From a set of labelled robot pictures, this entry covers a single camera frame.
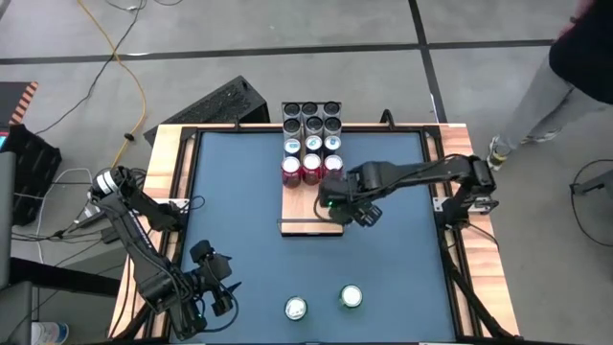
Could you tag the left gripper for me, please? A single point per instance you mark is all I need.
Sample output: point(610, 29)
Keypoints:
point(213, 270)

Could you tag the black perforated computer tower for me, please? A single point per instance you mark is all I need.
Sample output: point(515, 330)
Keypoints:
point(225, 103)

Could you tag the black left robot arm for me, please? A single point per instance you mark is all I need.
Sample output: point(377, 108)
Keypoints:
point(139, 249)

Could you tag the white and blue container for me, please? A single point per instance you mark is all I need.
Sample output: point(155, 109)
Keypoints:
point(50, 334)

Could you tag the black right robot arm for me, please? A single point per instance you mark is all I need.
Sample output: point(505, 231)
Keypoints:
point(431, 172)

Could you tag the wooden shelf black metal frame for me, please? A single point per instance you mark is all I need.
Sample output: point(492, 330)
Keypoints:
point(306, 211)

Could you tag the black metal rig frame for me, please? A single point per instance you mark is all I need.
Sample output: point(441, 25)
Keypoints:
point(230, 129)

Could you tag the person's hand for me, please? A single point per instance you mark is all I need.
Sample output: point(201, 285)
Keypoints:
point(577, 16)

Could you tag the person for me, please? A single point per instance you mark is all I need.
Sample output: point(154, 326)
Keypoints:
point(584, 62)

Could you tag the black mesh crate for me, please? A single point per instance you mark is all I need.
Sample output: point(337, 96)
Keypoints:
point(33, 163)

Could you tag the green Sprite can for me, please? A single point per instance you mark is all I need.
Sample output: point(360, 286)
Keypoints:
point(296, 308)
point(351, 295)

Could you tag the black floor bar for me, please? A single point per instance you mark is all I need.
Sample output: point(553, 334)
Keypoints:
point(62, 278)

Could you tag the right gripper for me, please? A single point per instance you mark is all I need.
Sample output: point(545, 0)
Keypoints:
point(342, 189)

